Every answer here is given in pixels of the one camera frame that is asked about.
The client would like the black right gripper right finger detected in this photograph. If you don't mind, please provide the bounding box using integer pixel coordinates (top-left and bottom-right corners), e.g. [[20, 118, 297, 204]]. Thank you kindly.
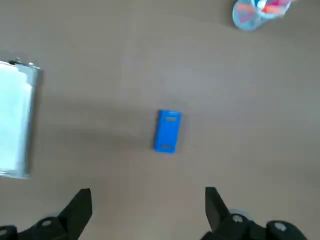
[[199, 186, 311, 240]]

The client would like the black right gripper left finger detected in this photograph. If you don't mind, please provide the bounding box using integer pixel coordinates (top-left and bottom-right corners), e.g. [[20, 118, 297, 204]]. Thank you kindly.
[[0, 188, 93, 240]]

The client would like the blue whiteboard eraser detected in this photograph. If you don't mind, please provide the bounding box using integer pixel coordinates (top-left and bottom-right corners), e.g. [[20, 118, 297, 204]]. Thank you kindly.
[[152, 108, 183, 154]]

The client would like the silver framed whiteboard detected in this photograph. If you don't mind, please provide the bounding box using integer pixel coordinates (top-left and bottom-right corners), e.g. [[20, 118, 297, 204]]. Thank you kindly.
[[0, 57, 43, 181]]

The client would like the clear plastic pen cup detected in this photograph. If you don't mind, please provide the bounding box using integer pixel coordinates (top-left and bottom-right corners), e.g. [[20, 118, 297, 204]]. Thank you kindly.
[[232, 0, 292, 32]]

